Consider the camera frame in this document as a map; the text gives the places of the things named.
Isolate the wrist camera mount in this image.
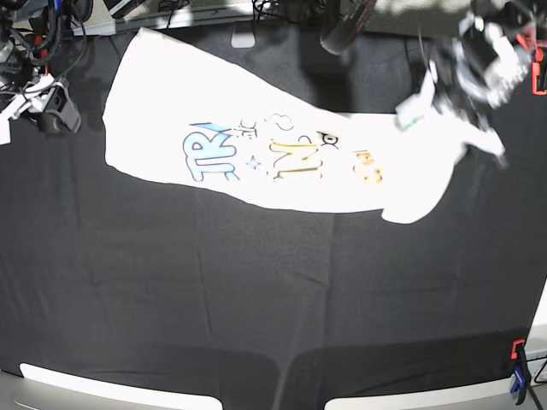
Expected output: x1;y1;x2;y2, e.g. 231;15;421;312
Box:
395;66;438;130
1;74;68;145

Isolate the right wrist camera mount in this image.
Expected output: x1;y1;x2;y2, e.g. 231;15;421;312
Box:
1;74;68;145

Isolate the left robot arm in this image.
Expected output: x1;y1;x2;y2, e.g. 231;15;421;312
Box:
428;1;546;131

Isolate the white graphic t-shirt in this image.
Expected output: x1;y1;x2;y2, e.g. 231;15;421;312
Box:
103;29;505;224

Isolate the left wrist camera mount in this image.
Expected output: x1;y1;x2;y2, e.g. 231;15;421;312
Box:
395;66;438;130

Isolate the red blue clamp near right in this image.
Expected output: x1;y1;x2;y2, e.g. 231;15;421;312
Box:
509;338;530;406

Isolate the black red cable bundle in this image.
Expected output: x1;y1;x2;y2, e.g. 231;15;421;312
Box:
318;0;377;55

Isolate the black table cloth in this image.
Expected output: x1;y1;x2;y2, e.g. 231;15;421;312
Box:
1;26;546;409

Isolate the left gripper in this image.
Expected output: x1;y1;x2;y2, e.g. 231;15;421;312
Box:
433;80;492;132

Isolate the red black clamp far right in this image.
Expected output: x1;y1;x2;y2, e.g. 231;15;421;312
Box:
532;61;546;96

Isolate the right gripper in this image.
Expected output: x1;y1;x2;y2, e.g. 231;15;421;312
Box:
26;85;81;134

